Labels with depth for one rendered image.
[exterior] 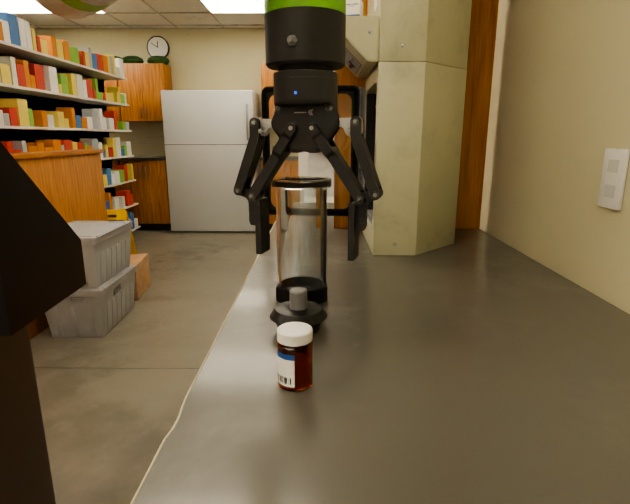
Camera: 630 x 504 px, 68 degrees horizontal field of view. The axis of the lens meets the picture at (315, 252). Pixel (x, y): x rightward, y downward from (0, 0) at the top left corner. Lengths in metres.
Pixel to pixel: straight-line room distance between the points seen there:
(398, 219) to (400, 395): 0.69
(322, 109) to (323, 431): 0.36
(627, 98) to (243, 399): 0.87
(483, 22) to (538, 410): 1.27
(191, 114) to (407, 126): 5.21
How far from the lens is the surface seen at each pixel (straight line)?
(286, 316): 0.71
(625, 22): 1.13
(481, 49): 1.64
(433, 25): 1.24
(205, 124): 6.22
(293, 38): 0.54
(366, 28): 1.20
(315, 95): 0.54
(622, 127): 1.08
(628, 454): 0.58
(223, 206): 6.24
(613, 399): 0.67
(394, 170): 1.19
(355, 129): 0.55
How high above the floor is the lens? 1.24
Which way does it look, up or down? 14 degrees down
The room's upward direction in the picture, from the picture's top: straight up
